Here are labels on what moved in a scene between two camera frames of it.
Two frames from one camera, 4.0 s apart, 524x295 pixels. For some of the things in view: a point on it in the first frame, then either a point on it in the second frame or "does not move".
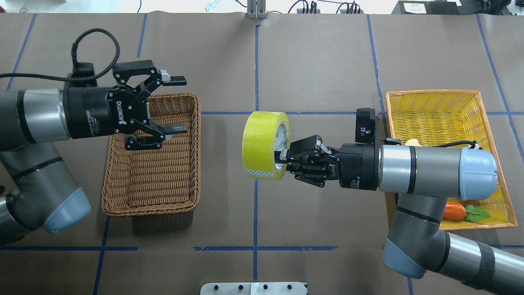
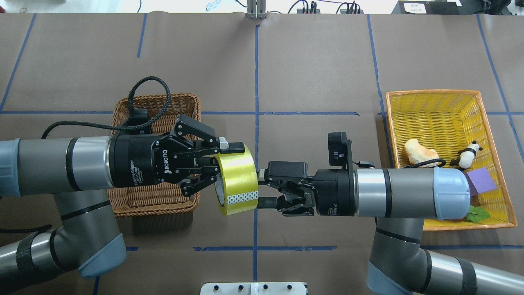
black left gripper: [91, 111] to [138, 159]
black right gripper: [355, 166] to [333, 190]
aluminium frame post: [256, 9] does not move
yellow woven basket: [435, 118] does not move
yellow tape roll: [263, 133] to [237, 189]
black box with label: [426, 7] does not move
